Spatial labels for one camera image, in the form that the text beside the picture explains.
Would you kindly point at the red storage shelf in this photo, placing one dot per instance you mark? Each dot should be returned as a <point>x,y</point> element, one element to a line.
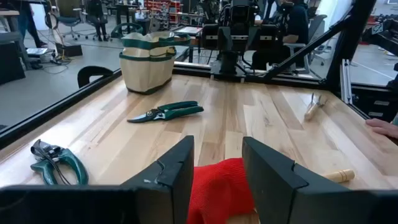
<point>161,11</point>

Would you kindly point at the person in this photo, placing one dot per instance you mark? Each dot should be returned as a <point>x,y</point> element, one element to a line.
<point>29,18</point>
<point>295,25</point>

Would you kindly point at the dark green curved object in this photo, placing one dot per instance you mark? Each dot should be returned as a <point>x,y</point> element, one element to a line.
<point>126,29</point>

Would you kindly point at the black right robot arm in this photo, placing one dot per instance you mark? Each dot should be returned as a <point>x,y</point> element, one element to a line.
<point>228,63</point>

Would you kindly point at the grey office chair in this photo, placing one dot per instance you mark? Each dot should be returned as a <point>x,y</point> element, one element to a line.
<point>317,28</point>

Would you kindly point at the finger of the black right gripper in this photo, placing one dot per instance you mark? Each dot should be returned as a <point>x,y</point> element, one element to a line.
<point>224,39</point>
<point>254,39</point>

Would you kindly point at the silver aluminium extrusion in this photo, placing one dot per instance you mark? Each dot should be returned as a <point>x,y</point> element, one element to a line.
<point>345,81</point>

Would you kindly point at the beige green-trimmed gardening bag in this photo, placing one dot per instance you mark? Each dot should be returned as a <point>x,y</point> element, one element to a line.
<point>146,71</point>

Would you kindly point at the black office chair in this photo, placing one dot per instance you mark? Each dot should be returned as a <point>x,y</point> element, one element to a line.
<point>96,18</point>

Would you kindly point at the black background robot arm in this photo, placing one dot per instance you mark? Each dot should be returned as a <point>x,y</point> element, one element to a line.
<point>382,34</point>

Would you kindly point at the teal office chair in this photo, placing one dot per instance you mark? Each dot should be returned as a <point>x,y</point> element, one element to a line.
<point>69,18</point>

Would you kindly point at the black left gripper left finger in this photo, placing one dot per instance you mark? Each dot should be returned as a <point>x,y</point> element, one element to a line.
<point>177,174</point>

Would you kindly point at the black cabinet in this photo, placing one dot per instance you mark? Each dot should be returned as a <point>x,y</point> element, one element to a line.
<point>11,59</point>

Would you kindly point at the red knitted glove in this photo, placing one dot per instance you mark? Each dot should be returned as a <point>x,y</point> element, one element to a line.
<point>217,189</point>

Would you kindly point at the person's hand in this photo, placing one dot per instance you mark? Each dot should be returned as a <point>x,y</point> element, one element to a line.
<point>384,127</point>

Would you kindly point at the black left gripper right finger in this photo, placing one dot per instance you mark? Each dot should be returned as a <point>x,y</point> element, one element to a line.
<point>270,180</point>

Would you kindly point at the black floor box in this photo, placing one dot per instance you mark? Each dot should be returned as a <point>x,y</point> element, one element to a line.
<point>68,49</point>

